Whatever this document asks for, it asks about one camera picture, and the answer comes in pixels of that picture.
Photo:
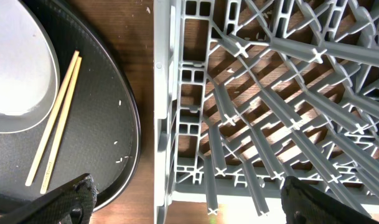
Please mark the grey dishwasher rack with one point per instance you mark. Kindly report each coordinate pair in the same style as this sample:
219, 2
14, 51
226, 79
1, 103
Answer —
248, 93

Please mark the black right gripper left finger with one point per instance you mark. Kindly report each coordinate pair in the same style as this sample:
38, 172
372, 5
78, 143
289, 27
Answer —
72, 202

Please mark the wooden chopstick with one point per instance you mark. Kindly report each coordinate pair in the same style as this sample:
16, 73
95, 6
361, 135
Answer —
60, 127
50, 123

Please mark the white plate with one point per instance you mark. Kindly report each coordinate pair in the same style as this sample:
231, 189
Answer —
29, 69

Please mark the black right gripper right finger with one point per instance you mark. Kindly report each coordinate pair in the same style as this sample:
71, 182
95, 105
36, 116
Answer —
303, 204

